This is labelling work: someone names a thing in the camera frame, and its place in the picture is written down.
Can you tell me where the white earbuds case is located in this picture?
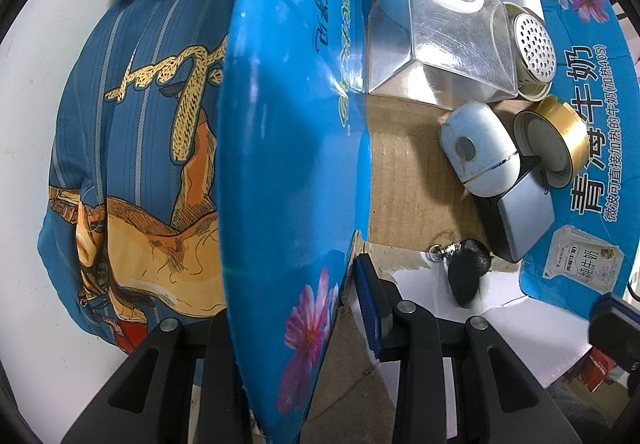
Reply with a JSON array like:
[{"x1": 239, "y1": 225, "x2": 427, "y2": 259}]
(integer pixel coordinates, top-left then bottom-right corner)
[{"x1": 440, "y1": 101, "x2": 522, "y2": 199}]

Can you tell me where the blue cardboard box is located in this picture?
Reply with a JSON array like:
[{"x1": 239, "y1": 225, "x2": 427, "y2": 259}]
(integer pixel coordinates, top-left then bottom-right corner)
[{"x1": 219, "y1": 0, "x2": 640, "y2": 444}]

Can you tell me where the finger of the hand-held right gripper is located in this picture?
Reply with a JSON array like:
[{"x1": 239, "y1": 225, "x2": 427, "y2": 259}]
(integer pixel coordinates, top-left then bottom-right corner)
[{"x1": 587, "y1": 293, "x2": 640, "y2": 372}]

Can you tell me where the round gold tin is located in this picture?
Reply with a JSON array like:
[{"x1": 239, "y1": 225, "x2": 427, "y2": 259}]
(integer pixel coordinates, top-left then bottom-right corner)
[{"x1": 512, "y1": 94, "x2": 591, "y2": 189}]

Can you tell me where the clear plastic box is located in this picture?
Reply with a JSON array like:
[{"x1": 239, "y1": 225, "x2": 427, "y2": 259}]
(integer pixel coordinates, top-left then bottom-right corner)
[{"x1": 367, "y1": 0, "x2": 518, "y2": 104}]

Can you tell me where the silver power adapter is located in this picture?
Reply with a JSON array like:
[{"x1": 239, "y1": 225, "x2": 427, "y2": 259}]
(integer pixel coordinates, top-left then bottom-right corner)
[{"x1": 475, "y1": 156, "x2": 557, "y2": 265}]

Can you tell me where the black car key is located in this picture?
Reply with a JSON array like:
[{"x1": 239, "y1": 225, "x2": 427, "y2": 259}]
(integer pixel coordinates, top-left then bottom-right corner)
[{"x1": 427, "y1": 236, "x2": 493, "y2": 309}]

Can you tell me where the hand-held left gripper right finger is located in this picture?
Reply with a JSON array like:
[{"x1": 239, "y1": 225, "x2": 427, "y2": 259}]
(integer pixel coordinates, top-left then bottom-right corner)
[{"x1": 354, "y1": 254, "x2": 583, "y2": 444}]

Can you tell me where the round perforated metal lid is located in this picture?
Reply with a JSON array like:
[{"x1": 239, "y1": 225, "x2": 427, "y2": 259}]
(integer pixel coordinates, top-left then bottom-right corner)
[{"x1": 502, "y1": 2, "x2": 558, "y2": 100}]

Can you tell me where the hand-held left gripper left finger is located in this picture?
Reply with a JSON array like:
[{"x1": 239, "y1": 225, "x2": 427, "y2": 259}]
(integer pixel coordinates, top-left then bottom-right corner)
[{"x1": 62, "y1": 314, "x2": 251, "y2": 444}]

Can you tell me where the blue striped blanket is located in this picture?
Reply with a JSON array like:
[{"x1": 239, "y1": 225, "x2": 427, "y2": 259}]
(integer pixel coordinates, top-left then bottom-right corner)
[{"x1": 37, "y1": 0, "x2": 261, "y2": 360}]

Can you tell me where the red printed box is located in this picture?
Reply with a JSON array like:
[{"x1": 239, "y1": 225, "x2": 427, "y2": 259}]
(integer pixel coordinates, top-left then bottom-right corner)
[{"x1": 580, "y1": 346, "x2": 621, "y2": 392}]

